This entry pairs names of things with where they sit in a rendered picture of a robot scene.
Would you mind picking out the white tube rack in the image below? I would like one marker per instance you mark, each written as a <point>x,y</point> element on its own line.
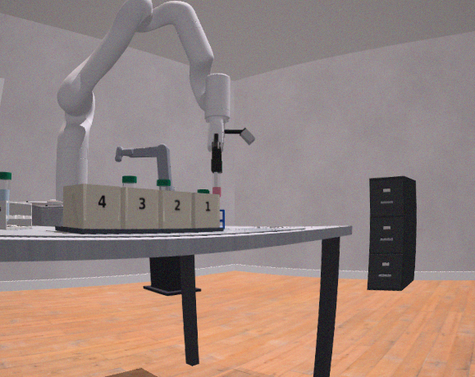
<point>23,210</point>

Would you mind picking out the beige bucket adapter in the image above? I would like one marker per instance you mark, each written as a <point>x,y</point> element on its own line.
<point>91,206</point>
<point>139,208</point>
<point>174,210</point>
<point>205,210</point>

